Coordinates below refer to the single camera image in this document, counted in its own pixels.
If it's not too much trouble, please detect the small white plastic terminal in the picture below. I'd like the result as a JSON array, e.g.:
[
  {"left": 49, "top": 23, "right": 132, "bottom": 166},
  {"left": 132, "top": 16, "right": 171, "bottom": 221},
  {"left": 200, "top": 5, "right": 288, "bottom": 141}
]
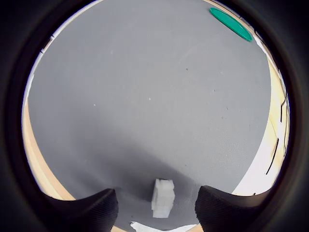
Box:
[{"left": 151, "top": 178, "right": 176, "bottom": 219}]

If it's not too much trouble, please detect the round green lid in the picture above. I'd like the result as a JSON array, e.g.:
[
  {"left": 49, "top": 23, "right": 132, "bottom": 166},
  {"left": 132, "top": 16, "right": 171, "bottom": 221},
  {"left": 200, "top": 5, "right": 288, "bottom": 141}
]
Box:
[{"left": 209, "top": 7, "right": 253, "bottom": 43}]

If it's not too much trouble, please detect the dark grey mat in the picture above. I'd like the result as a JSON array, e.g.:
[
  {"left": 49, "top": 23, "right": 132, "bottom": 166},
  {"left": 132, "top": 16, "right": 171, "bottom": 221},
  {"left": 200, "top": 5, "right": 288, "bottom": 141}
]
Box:
[{"left": 27, "top": 0, "right": 273, "bottom": 232}]

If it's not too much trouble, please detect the long thin black cable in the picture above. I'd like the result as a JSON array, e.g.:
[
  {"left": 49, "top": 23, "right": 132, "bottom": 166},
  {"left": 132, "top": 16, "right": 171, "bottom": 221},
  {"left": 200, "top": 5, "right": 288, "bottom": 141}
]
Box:
[{"left": 265, "top": 91, "right": 291, "bottom": 175}]

